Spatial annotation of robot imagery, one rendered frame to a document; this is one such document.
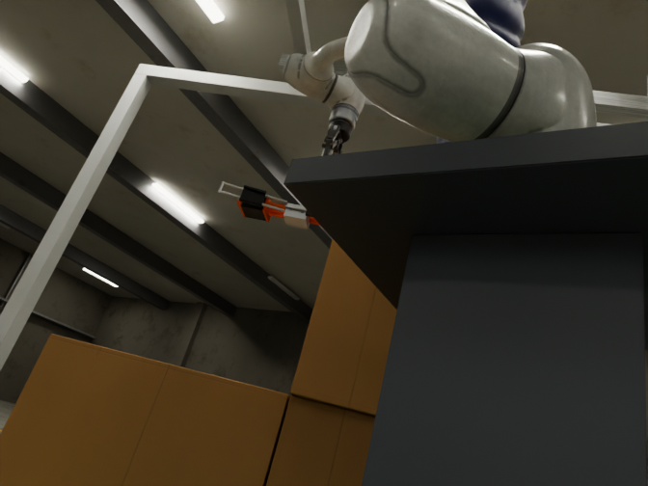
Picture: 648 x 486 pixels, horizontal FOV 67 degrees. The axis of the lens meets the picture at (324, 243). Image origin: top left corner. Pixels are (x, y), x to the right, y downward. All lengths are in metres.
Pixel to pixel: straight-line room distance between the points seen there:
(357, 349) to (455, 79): 0.63
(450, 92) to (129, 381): 0.91
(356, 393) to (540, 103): 0.66
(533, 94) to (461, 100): 0.10
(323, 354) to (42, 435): 0.63
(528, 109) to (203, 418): 0.86
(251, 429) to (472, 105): 0.77
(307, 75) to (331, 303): 0.78
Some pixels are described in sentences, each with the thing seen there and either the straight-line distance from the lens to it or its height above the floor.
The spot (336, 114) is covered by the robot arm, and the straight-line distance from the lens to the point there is 1.63.
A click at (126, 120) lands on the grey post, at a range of 4.62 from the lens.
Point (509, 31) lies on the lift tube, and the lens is 1.87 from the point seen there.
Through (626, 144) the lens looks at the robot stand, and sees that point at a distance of 0.51.
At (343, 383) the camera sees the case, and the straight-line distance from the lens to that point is 1.08.
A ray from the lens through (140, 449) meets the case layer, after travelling 1.19.
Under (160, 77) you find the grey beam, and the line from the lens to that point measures 4.77.
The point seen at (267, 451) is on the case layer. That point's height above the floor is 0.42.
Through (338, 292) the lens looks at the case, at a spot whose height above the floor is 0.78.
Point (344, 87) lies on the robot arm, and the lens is 1.67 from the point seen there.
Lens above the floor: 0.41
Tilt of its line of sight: 24 degrees up
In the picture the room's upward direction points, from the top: 16 degrees clockwise
